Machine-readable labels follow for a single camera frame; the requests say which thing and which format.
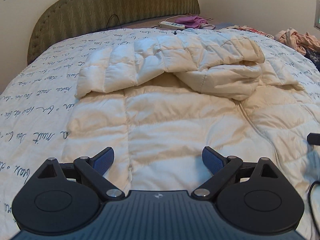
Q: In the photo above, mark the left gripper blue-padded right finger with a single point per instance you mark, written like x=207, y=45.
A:
x=223, y=170

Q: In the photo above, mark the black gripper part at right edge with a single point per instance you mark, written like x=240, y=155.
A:
x=313, y=138

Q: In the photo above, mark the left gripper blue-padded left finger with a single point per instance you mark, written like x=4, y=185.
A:
x=92, y=172

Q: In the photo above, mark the cream puffer jacket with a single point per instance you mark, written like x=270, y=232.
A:
x=159, y=101

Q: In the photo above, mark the peach clothes pile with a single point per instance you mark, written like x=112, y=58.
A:
x=298, y=42

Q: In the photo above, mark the white bedsheet with script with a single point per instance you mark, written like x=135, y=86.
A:
x=37, y=105

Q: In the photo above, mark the side window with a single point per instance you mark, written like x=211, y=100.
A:
x=317, y=19

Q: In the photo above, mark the red floral fabric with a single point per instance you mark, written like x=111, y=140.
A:
x=250, y=29

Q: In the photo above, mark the purple cloth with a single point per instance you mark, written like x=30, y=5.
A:
x=195, y=22

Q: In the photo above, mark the white power strip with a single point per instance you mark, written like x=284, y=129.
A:
x=171, y=25

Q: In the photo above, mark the green upholstered headboard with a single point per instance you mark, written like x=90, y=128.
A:
x=71, y=18

